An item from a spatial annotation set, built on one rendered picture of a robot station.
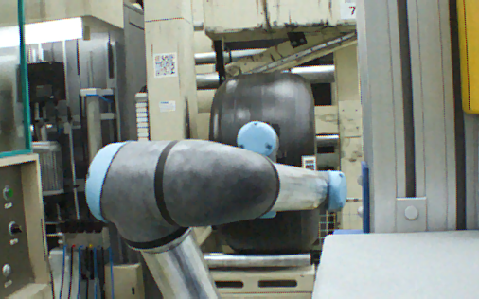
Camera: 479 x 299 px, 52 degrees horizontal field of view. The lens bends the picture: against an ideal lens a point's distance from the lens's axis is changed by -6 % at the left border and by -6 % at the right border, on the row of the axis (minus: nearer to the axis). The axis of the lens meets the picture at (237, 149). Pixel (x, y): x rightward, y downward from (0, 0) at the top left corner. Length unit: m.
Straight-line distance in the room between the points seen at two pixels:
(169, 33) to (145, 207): 1.05
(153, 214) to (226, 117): 0.80
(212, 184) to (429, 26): 0.32
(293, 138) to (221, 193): 0.78
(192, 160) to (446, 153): 0.31
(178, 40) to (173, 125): 0.27
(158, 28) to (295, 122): 0.55
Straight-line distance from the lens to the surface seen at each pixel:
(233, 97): 1.48
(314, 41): 2.00
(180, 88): 1.63
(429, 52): 0.47
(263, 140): 1.02
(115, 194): 0.70
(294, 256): 1.57
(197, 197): 0.63
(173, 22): 1.66
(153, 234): 0.72
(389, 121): 0.46
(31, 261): 1.55
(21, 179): 1.50
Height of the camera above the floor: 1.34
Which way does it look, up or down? 4 degrees down
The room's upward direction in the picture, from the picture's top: 3 degrees counter-clockwise
